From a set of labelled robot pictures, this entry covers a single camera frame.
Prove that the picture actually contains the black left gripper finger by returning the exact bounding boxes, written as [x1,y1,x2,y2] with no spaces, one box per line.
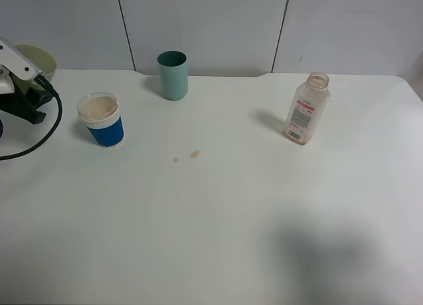
[1,84,46,124]

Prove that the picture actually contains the pale green plastic cup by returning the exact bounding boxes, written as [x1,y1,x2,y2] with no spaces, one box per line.
[11,44,57,94]

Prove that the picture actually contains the clear plastic drink bottle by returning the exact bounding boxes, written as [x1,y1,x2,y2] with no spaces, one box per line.
[282,72,330,145]

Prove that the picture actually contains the blue sleeved paper cup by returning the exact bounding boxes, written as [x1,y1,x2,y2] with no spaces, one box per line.
[77,93,124,148]

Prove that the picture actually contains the teal plastic cup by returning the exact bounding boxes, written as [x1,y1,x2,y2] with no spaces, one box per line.
[157,51,188,101]

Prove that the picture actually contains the brown drink spill drop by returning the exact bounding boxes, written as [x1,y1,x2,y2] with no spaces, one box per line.
[190,150,200,158]

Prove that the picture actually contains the black braided camera cable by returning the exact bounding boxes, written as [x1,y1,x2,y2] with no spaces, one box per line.
[0,75,63,161]

